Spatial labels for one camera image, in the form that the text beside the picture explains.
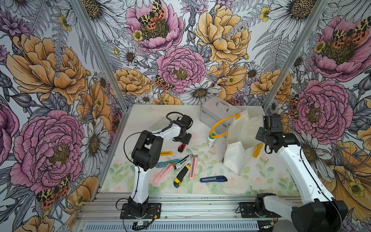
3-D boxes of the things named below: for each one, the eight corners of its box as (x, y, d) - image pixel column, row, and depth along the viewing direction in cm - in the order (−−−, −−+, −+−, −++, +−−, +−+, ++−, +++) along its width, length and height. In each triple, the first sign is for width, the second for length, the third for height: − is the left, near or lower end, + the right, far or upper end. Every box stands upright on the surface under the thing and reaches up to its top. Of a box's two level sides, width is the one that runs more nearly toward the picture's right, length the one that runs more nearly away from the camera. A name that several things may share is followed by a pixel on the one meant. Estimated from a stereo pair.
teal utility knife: (158, 168, 91) (157, 167, 89) (157, 164, 92) (157, 163, 91) (180, 162, 93) (179, 161, 92) (179, 158, 95) (178, 157, 93)
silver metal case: (216, 141, 105) (220, 123, 90) (195, 120, 117) (196, 102, 102) (235, 127, 113) (242, 109, 98) (213, 109, 125) (217, 90, 110)
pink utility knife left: (152, 180, 86) (151, 179, 84) (171, 162, 93) (171, 160, 91) (155, 184, 85) (155, 183, 83) (175, 165, 92) (174, 163, 90)
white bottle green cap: (208, 147, 100) (209, 138, 92) (207, 141, 103) (209, 132, 95) (213, 147, 100) (215, 138, 92) (212, 141, 103) (214, 132, 95)
